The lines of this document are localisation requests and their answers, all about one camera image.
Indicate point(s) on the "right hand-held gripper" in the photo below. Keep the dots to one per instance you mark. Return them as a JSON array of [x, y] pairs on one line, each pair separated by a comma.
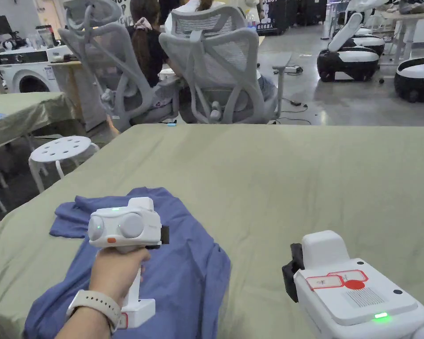
[[353, 300]]

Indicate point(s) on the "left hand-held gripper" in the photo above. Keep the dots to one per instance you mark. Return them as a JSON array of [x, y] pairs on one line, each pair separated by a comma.
[[127, 226]]

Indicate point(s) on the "person's left hand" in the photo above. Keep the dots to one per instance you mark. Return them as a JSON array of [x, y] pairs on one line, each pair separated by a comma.
[[115, 272]]

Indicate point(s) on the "dark blue shirt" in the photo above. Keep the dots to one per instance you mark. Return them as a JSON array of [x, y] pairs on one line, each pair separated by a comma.
[[183, 268]]

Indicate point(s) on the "white washing machine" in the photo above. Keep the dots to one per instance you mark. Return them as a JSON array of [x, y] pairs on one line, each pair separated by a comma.
[[24, 70]]

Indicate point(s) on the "white and black robot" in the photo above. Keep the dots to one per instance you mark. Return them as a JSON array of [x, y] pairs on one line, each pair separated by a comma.
[[349, 53], [417, 79]]

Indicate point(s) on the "white power strip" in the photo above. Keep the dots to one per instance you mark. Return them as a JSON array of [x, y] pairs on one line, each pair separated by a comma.
[[292, 69]]

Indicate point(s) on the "bed with pale green sheet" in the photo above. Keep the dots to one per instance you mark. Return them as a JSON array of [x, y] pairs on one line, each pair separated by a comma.
[[286, 183]]

